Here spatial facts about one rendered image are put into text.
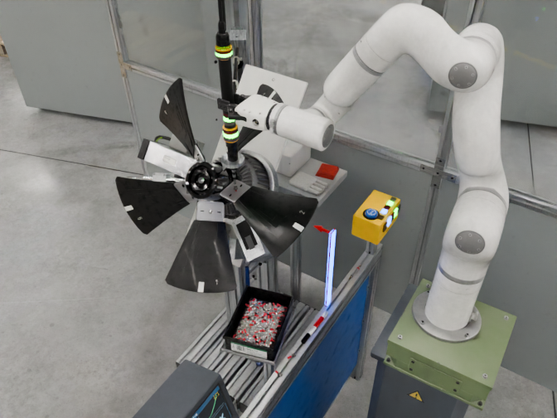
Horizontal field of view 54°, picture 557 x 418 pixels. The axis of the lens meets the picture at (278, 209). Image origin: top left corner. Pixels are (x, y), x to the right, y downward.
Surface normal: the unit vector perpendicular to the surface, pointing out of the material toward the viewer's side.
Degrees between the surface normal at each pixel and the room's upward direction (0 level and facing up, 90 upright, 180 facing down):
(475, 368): 5
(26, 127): 0
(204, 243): 51
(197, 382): 15
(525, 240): 90
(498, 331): 5
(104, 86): 90
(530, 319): 90
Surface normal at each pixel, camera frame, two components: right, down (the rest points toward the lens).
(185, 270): 0.07, 0.06
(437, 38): -0.72, -0.20
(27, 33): -0.28, 0.64
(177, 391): -0.23, -0.82
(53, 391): -0.02, -0.75
